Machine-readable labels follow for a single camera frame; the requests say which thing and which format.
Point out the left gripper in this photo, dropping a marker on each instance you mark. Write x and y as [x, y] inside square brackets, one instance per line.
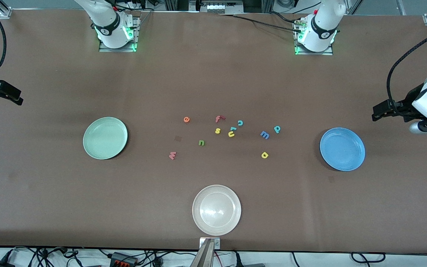
[408, 102]

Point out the teal letter p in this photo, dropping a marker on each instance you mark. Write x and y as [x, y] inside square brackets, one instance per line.
[275, 129]

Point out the blue letter m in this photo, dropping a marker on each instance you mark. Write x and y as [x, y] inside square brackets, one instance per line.
[265, 135]

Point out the pink letter w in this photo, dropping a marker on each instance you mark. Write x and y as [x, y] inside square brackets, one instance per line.
[172, 155]

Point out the blue plate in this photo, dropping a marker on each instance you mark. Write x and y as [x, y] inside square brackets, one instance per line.
[342, 149]

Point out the green plate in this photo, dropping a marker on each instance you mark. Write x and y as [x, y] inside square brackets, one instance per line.
[105, 138]

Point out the red letter f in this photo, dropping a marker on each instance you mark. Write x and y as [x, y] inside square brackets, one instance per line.
[218, 119]

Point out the beige plate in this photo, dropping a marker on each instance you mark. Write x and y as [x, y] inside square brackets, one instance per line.
[217, 210]

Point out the grey metal box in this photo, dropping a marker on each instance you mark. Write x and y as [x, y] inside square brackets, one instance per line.
[219, 7]

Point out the black orange power strip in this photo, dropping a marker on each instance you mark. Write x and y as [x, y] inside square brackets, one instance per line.
[122, 259]

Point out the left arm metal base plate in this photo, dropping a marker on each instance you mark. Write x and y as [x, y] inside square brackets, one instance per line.
[315, 53]

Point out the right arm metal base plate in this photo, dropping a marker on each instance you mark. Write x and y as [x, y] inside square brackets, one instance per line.
[119, 49]

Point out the small metal bracket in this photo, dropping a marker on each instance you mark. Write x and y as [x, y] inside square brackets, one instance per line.
[217, 243]

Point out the grey camera pole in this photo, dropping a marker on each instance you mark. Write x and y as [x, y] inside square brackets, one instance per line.
[204, 256]

